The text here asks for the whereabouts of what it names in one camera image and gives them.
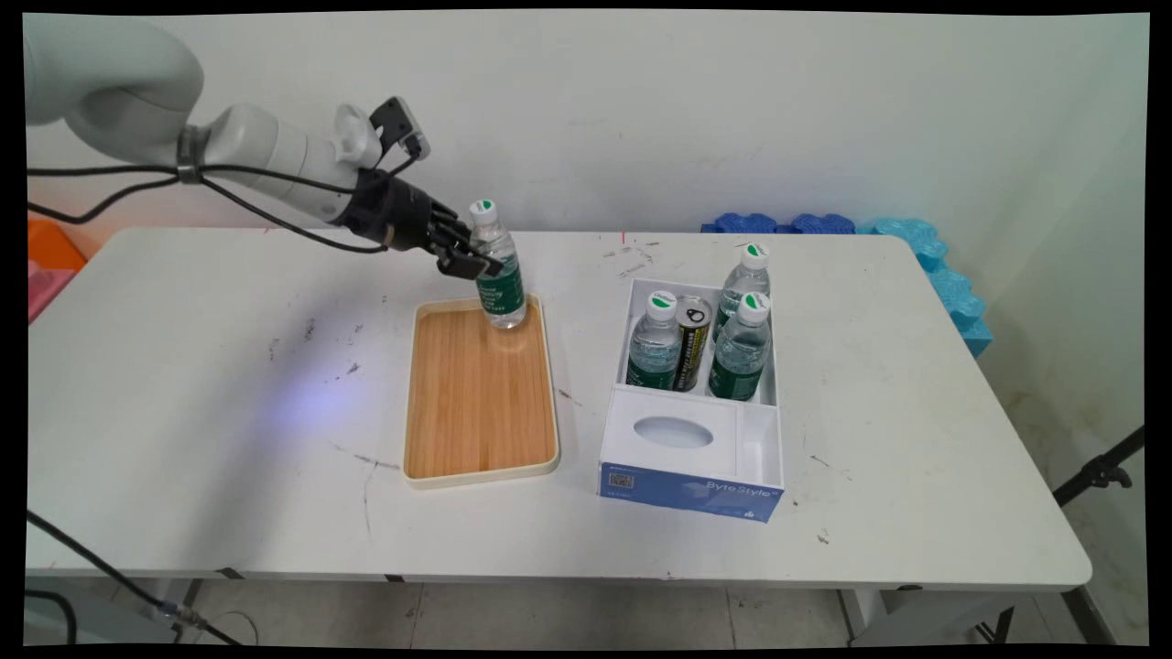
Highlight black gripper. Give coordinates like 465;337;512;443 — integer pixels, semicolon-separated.
342;168;505;279

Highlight clear water bottle green label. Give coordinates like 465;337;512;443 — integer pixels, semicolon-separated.
714;243;772;341
625;290;685;391
708;293;772;403
468;199;529;331

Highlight wooden tray with cream rim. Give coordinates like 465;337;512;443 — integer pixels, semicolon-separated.
403;292;561;492

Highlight black and yellow drink can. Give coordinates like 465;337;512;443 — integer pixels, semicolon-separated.
673;295;713;394

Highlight white and blue cardboard box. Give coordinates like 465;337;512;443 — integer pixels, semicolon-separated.
599;277;786;524

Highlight orange foam block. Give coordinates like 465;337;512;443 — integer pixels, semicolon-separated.
27;220;88;275

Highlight pink foam block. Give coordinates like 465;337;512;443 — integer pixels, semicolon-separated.
27;261;77;324

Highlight light blue foam mat stack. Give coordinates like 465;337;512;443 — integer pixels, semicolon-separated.
855;217;994;359

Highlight black tripod stand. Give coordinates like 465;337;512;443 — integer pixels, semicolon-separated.
1051;426;1146;646

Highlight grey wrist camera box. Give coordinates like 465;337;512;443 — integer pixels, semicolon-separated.
370;95;432;163

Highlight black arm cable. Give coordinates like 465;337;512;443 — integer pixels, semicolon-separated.
26;174;395;254
26;156;422;198

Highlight grey table leg frame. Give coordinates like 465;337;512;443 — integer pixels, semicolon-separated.
137;567;248;644
835;586;1017;647

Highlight black cable with connector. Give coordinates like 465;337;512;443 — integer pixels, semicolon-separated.
27;510;244;647

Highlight black floor cable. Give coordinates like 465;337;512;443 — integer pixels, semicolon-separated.
26;589;81;644

